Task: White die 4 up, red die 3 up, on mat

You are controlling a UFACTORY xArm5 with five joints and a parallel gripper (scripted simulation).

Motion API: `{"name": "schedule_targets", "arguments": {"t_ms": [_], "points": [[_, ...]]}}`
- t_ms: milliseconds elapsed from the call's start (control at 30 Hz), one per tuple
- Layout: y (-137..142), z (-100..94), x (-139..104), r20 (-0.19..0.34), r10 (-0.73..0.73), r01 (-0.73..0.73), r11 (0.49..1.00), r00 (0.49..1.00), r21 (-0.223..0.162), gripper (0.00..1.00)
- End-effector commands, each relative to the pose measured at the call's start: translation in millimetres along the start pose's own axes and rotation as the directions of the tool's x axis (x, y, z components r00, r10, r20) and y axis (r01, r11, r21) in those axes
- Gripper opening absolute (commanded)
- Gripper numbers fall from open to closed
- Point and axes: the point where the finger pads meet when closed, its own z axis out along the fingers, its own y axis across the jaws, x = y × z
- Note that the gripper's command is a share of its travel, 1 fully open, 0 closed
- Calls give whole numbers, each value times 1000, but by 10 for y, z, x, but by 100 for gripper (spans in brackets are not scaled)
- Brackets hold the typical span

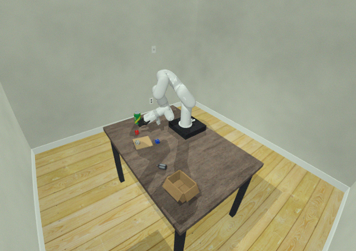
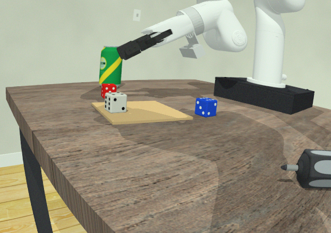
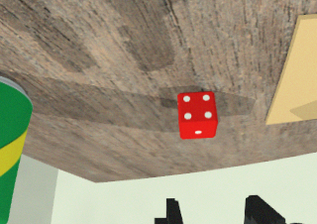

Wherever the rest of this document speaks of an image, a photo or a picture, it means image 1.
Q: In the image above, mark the beige square mat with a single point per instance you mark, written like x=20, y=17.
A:
x=144, y=142

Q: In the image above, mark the green soda can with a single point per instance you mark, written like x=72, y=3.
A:
x=137, y=116

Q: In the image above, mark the black and grey screwdriver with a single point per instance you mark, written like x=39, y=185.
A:
x=162, y=166

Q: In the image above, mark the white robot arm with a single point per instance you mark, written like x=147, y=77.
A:
x=166, y=77

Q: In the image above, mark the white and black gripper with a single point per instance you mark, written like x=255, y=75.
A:
x=149, y=117

